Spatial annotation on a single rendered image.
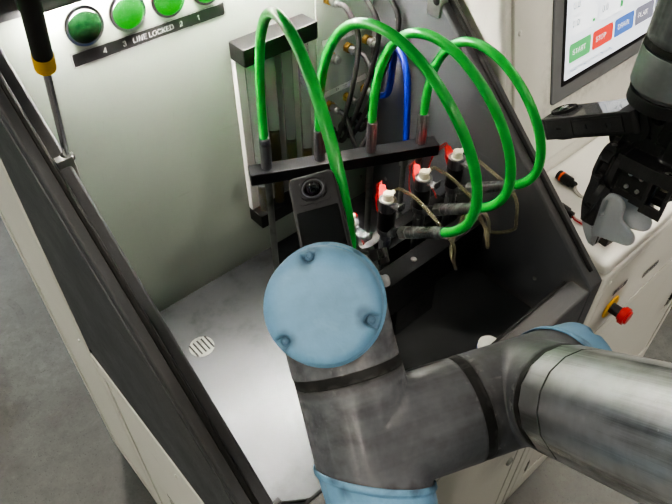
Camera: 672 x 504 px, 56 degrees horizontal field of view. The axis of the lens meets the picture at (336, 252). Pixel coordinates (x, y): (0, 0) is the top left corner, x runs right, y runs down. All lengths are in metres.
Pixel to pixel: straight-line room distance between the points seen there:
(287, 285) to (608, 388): 0.18
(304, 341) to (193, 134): 0.71
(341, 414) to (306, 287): 0.09
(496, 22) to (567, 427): 0.80
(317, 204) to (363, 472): 0.27
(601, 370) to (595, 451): 0.04
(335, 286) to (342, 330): 0.03
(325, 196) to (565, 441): 0.31
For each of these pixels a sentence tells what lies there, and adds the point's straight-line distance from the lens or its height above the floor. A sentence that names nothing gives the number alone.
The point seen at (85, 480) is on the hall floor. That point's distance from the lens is 2.05.
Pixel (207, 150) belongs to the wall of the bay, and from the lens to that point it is 1.08.
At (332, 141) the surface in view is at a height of 1.37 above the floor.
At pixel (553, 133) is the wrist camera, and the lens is 0.75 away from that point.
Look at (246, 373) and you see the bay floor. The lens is 1.12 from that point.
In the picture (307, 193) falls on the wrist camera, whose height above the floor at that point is 1.36.
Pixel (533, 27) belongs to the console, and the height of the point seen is 1.26.
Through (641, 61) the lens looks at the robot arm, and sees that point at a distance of 0.67.
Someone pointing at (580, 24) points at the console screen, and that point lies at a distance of 1.27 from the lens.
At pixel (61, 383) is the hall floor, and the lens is 2.26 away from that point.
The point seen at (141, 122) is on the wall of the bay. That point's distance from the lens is 0.99.
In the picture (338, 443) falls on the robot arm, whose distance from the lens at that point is 0.42.
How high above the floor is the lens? 1.75
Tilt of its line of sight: 45 degrees down
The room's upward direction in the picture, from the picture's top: straight up
